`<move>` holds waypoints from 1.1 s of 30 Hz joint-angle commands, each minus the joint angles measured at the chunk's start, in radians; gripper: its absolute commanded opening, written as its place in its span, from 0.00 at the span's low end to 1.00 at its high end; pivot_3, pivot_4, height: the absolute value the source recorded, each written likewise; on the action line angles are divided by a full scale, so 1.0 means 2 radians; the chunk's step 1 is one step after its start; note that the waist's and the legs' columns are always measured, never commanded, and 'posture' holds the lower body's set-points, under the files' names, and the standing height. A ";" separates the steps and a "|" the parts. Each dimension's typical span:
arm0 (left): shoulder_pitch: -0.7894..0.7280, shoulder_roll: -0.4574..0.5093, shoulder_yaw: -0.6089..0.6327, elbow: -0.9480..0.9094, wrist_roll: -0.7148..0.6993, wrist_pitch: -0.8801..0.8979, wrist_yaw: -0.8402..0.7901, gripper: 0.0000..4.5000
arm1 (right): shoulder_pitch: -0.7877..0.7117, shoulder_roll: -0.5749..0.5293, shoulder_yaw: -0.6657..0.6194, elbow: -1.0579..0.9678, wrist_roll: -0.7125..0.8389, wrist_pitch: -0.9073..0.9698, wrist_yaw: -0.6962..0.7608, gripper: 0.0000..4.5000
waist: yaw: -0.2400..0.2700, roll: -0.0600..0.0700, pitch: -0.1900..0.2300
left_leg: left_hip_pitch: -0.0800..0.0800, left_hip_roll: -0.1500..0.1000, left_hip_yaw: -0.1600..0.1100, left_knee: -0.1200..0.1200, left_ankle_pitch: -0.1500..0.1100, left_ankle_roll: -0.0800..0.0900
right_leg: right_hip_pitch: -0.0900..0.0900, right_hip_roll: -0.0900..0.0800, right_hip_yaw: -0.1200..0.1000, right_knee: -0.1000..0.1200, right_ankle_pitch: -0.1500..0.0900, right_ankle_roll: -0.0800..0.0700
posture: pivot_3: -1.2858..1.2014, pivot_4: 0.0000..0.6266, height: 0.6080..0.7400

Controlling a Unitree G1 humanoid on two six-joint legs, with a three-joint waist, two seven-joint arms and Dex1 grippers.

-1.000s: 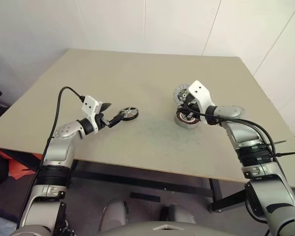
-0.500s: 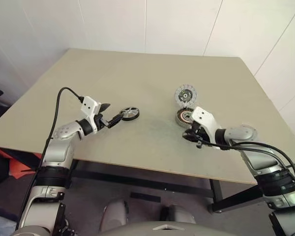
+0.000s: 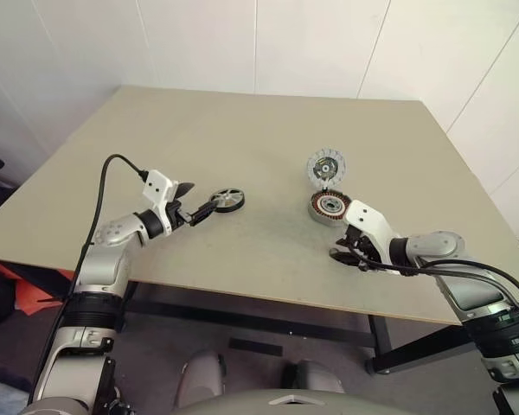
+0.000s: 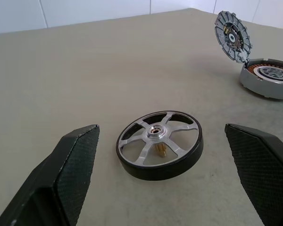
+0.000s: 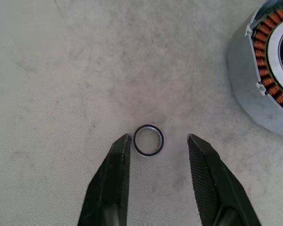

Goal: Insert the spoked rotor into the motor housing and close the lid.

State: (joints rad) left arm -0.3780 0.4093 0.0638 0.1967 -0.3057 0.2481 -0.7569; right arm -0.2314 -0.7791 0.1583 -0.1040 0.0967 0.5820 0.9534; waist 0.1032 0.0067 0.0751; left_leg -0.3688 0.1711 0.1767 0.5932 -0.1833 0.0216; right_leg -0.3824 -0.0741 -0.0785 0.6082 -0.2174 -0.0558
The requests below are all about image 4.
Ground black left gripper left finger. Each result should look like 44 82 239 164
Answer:
0 124 100 226

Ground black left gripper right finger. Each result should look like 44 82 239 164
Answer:
224 123 283 226

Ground grey motor housing copper windings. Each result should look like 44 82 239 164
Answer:
238 58 283 101

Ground black rimmed silver spoked rotor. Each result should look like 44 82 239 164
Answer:
116 110 204 181

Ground grey round hinged housing lid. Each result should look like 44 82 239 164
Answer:
213 10 252 64

